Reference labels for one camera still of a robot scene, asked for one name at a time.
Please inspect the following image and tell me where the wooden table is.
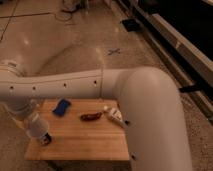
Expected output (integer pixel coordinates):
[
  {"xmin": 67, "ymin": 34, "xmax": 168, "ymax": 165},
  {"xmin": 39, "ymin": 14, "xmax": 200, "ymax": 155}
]
[{"xmin": 25, "ymin": 99, "xmax": 129, "ymax": 162}]

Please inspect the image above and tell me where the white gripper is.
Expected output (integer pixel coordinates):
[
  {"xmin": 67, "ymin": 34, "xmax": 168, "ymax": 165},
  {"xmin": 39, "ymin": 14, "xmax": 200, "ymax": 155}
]
[{"xmin": 4, "ymin": 99, "xmax": 37, "ymax": 121}]

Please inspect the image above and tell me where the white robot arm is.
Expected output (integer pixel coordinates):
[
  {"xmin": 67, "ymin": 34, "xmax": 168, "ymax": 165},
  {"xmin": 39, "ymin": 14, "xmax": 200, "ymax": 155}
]
[{"xmin": 0, "ymin": 60, "xmax": 193, "ymax": 171}]

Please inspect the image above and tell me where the black and white eraser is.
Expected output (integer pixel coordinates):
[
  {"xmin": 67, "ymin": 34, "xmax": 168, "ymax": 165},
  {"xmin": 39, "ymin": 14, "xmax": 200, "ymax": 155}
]
[{"xmin": 40, "ymin": 133, "xmax": 52, "ymax": 146}]

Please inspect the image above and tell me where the blue sponge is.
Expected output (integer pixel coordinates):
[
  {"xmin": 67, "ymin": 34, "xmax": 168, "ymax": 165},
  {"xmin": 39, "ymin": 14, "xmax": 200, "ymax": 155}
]
[{"xmin": 53, "ymin": 99, "xmax": 71, "ymax": 117}]

